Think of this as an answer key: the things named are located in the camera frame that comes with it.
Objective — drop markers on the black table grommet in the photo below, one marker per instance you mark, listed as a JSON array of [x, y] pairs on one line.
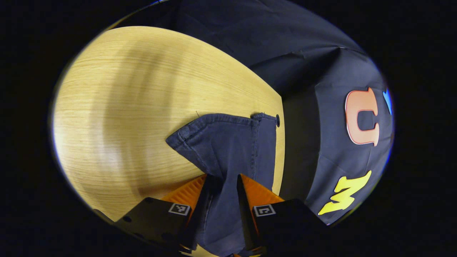
[[277, 120]]

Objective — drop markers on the dark blue jeans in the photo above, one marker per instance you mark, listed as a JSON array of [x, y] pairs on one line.
[[228, 150]]

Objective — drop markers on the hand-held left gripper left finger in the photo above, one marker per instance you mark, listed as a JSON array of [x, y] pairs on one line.
[[199, 217]]

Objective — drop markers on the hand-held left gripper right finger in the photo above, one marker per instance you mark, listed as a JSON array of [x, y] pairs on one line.
[[244, 221]]

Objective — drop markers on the black backdrop cloth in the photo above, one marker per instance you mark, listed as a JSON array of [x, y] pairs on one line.
[[321, 71]]

